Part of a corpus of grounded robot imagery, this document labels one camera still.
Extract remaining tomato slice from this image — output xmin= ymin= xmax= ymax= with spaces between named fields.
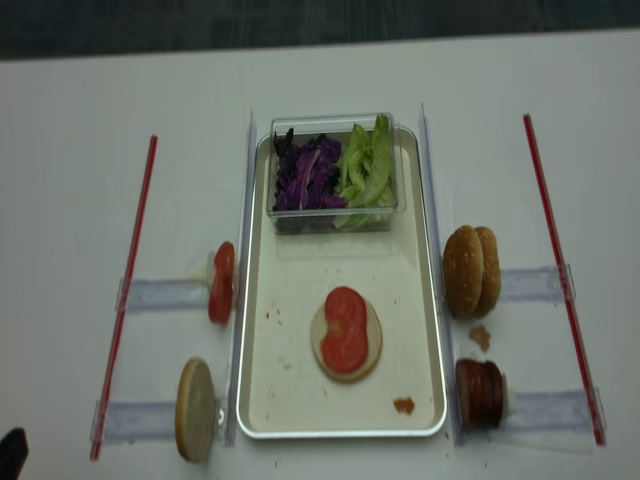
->
xmin=208 ymin=241 xmax=235 ymax=325

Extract purple cabbage leaves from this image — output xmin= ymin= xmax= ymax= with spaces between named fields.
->
xmin=273 ymin=128 xmax=346 ymax=211

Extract lower right clear cross divider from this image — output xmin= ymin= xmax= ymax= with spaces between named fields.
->
xmin=500 ymin=390 xmax=593 ymax=432

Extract meat crumb on table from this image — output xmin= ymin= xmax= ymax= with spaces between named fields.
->
xmin=469 ymin=325 xmax=491 ymax=353

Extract stack of meat patties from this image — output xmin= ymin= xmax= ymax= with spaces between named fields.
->
xmin=455 ymin=359 xmax=507 ymax=430

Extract upright bun slice left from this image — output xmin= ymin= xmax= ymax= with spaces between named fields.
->
xmin=175 ymin=357 xmax=216 ymax=463

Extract lower left clear cross divider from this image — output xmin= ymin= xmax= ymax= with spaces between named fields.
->
xmin=90 ymin=401 xmax=177 ymax=444

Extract clear plastic salad container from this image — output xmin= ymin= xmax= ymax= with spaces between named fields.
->
xmin=266 ymin=112 xmax=404 ymax=234

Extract upper right clear cross divider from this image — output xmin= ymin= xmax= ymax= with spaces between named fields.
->
xmin=499 ymin=264 xmax=575 ymax=303

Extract left red tape strip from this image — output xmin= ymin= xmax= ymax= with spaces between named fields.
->
xmin=89 ymin=135 xmax=158 ymax=462

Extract white rectangular serving tray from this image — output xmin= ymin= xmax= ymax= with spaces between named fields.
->
xmin=235 ymin=128 xmax=447 ymax=439

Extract clear cross divider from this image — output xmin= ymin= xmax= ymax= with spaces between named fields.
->
xmin=90 ymin=401 xmax=177 ymax=444
xmin=500 ymin=390 xmax=593 ymax=432
xmin=116 ymin=279 xmax=209 ymax=313
xmin=499 ymin=264 xmax=575 ymax=303

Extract bottom bun slice on tray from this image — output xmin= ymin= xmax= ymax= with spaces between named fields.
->
xmin=310 ymin=300 xmax=383 ymax=384

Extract red tape strip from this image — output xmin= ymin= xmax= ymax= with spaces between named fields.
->
xmin=89 ymin=135 xmax=158 ymax=462
xmin=523 ymin=113 xmax=607 ymax=448

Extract tomato slice pair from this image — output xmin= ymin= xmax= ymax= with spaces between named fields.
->
xmin=320 ymin=286 xmax=369 ymax=374

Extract right red tape strip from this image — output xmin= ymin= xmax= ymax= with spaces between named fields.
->
xmin=523 ymin=113 xmax=607 ymax=448

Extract rear sesame bun top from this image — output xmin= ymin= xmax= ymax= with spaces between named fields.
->
xmin=474 ymin=226 xmax=501 ymax=318

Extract meat crumb on tray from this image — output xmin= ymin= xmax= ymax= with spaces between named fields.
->
xmin=393 ymin=397 xmax=415 ymax=415

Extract upper left clear cross divider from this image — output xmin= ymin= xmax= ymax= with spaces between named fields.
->
xmin=116 ymin=279 xmax=209 ymax=313

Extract white support block by tomatoes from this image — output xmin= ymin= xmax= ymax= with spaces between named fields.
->
xmin=188 ymin=251 xmax=215 ymax=287

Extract front sesame bun top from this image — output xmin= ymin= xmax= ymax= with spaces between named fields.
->
xmin=442 ymin=225 xmax=484 ymax=317

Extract sesame bun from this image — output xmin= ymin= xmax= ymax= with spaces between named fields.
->
xmin=474 ymin=226 xmax=501 ymax=318
xmin=442 ymin=225 xmax=484 ymax=317

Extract green lettuce leaves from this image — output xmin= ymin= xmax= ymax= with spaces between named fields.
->
xmin=333 ymin=114 xmax=396 ymax=230

